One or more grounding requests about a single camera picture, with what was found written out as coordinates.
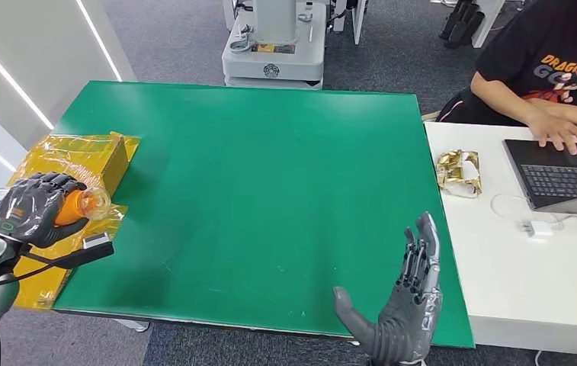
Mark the person's hand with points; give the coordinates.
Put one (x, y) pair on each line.
(558, 132)

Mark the white furniture panel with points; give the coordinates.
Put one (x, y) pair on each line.
(359, 17)

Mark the white robot base machine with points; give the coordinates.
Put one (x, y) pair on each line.
(273, 63)

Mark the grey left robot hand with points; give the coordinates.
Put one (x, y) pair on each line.
(30, 217)

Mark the green table mat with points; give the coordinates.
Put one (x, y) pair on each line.
(268, 192)

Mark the white desk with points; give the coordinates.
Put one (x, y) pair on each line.
(520, 283)

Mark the yellow taped cardboard box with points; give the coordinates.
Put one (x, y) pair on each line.
(86, 156)

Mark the gold foil wrapper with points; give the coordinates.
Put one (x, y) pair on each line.
(452, 174)

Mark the black leaning objects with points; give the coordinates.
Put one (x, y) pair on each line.
(462, 25)

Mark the white charger adapter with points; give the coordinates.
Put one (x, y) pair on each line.
(538, 230)

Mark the dark grey laptop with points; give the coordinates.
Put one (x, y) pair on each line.
(561, 177)

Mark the person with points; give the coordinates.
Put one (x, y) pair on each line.
(540, 45)

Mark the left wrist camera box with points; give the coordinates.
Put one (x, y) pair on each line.
(96, 245)

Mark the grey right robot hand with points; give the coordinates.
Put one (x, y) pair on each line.
(404, 323)

